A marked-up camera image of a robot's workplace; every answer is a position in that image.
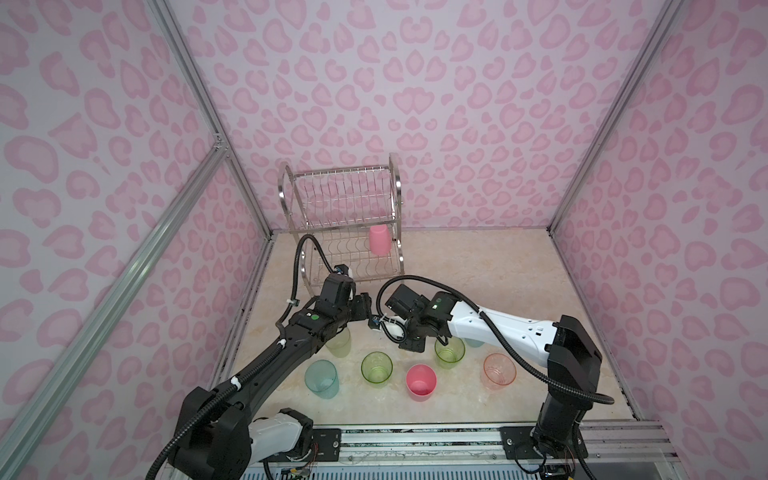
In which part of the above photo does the green plastic cup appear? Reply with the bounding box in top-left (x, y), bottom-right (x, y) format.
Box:
top-left (434, 337), bottom-right (466, 369)
top-left (360, 351), bottom-right (393, 386)

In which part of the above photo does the pink plastic cup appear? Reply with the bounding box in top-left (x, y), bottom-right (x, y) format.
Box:
top-left (369, 224), bottom-right (392, 257)
top-left (406, 364), bottom-right (438, 402)

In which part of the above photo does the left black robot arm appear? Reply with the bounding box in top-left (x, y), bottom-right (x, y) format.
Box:
top-left (146, 272), bottom-right (372, 479)

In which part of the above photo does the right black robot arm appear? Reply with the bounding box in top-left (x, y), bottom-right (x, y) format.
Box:
top-left (369, 279), bottom-right (615, 458)

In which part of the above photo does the yellow-green plastic cup left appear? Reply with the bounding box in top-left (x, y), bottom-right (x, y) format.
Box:
top-left (325, 328), bottom-right (352, 358)

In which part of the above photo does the teal plastic cup left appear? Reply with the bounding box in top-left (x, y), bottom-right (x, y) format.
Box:
top-left (304, 360), bottom-right (340, 399)

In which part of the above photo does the clear peach plastic cup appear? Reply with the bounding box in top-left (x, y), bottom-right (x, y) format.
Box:
top-left (482, 353), bottom-right (517, 390)

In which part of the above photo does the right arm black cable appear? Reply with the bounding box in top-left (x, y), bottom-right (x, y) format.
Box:
top-left (367, 274), bottom-right (616, 406)

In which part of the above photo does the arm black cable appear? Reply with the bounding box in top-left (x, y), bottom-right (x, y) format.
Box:
top-left (143, 233), bottom-right (337, 480)
top-left (367, 274), bottom-right (616, 406)

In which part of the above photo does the chrome wire dish rack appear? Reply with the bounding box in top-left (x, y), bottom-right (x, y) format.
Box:
top-left (277, 153), bottom-right (404, 282)

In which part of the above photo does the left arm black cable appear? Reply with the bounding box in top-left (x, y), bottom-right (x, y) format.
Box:
top-left (143, 233), bottom-right (337, 480)

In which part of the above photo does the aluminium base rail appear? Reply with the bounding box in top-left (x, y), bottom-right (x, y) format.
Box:
top-left (239, 419), bottom-right (691, 480)

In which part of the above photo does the left aluminium frame beam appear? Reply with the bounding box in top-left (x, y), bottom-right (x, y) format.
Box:
top-left (1, 144), bottom-right (229, 479)

